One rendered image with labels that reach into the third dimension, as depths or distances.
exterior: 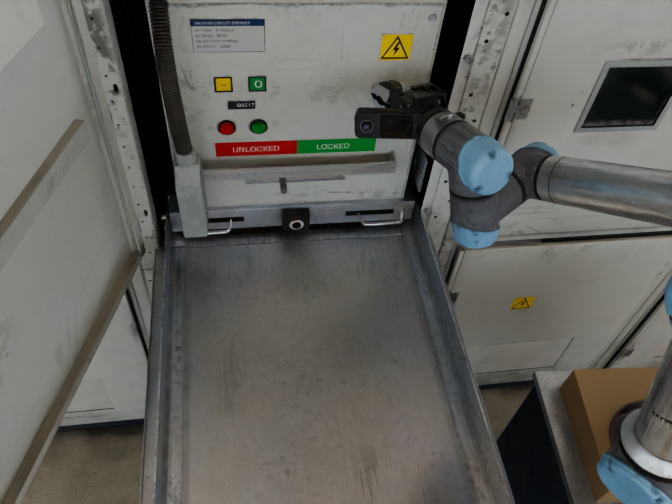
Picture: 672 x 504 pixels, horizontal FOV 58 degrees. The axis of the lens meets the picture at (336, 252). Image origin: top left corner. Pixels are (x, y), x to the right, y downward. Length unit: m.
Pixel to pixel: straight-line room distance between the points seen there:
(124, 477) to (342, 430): 1.05
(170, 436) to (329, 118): 0.65
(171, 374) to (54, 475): 0.98
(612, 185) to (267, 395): 0.68
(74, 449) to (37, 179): 1.27
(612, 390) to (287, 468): 0.66
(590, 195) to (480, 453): 0.49
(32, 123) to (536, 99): 0.85
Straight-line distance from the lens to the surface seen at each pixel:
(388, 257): 1.37
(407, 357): 1.23
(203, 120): 1.19
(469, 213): 0.96
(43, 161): 1.03
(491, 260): 1.56
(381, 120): 1.01
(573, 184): 0.98
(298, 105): 1.18
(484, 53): 1.15
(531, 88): 1.20
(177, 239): 1.39
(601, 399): 1.33
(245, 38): 1.09
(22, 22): 0.91
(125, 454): 2.09
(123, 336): 1.64
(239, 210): 1.34
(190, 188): 1.15
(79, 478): 2.10
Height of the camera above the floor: 1.89
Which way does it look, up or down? 50 degrees down
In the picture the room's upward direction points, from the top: 7 degrees clockwise
